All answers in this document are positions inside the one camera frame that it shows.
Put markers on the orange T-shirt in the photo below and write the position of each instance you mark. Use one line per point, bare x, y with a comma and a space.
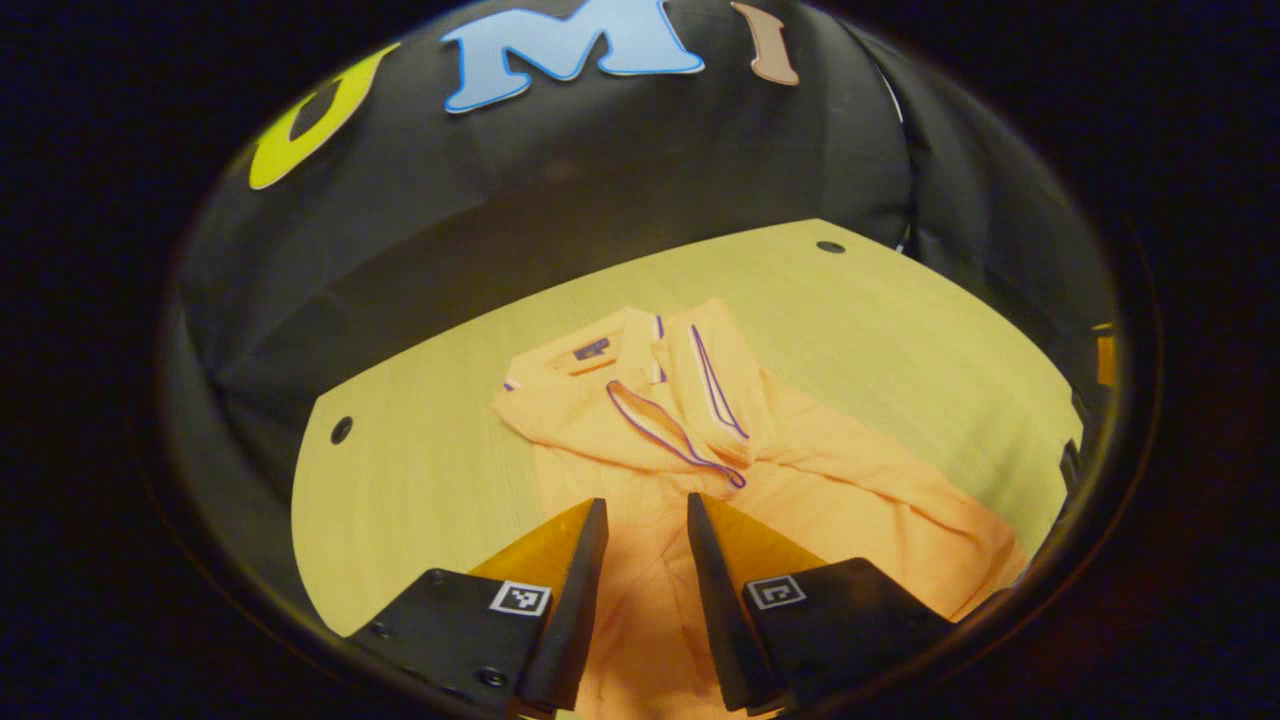
850, 500

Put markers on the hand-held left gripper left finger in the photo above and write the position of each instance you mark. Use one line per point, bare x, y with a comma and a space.
575, 620

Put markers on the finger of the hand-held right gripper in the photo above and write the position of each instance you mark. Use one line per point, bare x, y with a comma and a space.
1105, 358

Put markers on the round black table grommet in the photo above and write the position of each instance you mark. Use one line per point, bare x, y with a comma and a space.
830, 246
341, 430

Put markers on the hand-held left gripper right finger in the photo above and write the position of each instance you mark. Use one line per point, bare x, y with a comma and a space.
720, 620

